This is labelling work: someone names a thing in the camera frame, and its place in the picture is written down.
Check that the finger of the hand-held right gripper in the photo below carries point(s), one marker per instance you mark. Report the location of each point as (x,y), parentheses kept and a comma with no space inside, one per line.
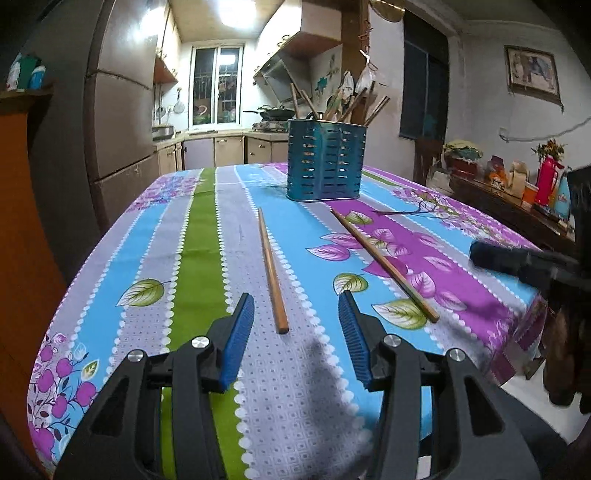
(508,261)

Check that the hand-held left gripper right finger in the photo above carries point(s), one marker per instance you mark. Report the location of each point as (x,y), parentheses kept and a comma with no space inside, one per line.
(353,337)

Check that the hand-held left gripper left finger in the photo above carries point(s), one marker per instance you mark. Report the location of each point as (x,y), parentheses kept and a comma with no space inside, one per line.
(238,341)

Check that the light brown wooden chopstick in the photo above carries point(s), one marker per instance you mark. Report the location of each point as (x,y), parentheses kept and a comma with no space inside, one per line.
(272,277)

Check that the long dark-tipped wooden chopstick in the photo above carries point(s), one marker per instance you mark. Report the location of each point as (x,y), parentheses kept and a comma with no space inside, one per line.
(383,263)

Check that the blue metal utensil holder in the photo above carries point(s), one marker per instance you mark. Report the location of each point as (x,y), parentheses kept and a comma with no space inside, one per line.
(323,161)

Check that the person's right hand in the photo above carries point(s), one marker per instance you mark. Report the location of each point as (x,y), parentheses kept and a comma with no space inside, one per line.
(565,360)

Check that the red thermos flask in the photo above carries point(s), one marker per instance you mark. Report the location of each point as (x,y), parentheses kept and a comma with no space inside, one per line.
(548,182)

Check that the dark wooden side table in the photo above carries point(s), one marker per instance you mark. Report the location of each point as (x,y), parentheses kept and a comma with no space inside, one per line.
(498,207)

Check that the flower bouquet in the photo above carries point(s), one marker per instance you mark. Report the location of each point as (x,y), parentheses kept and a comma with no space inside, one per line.
(548,148)

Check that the beige carton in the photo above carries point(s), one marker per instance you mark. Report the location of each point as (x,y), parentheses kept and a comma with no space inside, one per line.
(518,180)

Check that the floral striped tablecloth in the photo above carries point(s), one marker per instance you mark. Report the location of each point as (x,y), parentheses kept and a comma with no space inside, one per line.
(207,258)

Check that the dark wooden chair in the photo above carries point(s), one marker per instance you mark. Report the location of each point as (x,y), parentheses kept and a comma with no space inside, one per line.
(431,161)

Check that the beige base cabinets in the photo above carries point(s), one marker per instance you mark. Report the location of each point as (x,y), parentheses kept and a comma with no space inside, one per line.
(221,152)

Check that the dark framed window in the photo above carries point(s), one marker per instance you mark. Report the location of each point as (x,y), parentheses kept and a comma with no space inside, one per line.
(425,74)

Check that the gas stove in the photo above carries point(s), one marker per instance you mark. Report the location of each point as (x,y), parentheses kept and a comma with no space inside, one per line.
(270,125)

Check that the silver rice cooker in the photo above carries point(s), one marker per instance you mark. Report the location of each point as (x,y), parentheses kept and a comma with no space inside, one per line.
(163,131)

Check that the hanging white plastic bag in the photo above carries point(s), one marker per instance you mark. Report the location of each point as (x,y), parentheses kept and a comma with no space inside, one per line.
(365,81)

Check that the wooden spatula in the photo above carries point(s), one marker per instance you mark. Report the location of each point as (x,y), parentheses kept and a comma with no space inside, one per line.
(333,106)

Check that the black wok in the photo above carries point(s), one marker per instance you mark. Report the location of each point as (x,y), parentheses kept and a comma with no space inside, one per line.
(272,111)

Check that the hanging small pan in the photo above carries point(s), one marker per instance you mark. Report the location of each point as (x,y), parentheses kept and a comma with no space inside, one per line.
(160,113)

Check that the orange wooden cabinet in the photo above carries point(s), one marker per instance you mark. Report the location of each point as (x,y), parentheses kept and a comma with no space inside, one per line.
(23,230)

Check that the hanging round strainer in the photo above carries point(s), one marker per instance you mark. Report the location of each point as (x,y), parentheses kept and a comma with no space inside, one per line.
(178,107)

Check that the bronze three-door refrigerator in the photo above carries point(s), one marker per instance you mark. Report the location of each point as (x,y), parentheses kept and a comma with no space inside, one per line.
(120,115)

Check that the barred kitchen window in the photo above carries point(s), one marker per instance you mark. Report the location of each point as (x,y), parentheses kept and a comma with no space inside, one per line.
(216,85)

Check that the steel range hood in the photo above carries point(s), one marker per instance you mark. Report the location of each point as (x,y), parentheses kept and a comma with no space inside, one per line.
(277,74)

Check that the beige cabinet above range hood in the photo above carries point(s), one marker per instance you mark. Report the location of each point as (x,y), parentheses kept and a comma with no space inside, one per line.
(314,25)

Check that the square ceiling light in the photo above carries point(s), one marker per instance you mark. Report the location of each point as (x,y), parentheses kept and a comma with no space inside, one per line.
(235,11)

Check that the green box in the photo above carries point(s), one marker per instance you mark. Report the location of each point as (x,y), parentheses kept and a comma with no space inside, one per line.
(28,69)

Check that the framed wall picture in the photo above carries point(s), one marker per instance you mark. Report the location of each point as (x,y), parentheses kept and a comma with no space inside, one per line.
(532,70)

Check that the beige wall cabinets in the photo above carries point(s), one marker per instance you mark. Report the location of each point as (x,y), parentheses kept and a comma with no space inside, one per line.
(166,50)

